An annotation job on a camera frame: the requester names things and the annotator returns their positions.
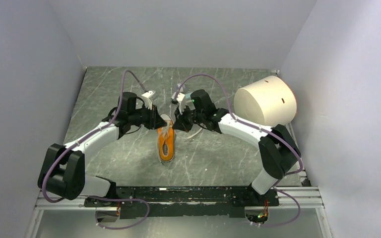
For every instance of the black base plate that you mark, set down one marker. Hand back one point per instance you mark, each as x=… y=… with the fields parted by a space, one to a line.
x=185 y=201

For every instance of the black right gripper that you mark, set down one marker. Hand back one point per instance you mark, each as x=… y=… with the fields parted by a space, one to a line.
x=180 y=123

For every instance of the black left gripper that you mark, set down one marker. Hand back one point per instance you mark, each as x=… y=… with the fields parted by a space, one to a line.
x=155 y=121

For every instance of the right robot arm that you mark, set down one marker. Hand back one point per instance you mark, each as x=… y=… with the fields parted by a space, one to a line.
x=278 y=151

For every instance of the white cylindrical container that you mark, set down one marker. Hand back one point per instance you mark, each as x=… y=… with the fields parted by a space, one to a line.
x=269 y=101

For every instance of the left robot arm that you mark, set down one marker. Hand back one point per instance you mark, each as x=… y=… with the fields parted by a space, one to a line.
x=63 y=169

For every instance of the orange canvas sneaker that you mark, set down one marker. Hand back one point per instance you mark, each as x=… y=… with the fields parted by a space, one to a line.
x=166 y=140

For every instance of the small tape roll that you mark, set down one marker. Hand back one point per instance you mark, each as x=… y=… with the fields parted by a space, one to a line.
x=181 y=88

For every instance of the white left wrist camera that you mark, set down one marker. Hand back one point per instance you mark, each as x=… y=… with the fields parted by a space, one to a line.
x=147 y=99

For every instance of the aluminium frame rail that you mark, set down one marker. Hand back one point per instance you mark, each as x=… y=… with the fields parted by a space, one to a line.
x=209 y=159

